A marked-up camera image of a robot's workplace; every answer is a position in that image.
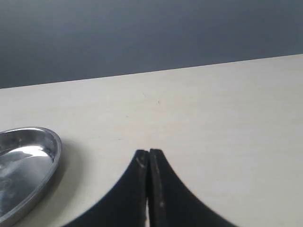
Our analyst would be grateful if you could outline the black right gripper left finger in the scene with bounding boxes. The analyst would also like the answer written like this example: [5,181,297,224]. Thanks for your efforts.
[66,150,149,227]

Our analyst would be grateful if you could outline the round stainless steel tray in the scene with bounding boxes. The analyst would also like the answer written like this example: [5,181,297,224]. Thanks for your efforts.
[0,127,62,227]

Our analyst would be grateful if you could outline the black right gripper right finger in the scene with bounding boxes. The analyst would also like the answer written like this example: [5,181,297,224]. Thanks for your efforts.
[147,149,235,227]

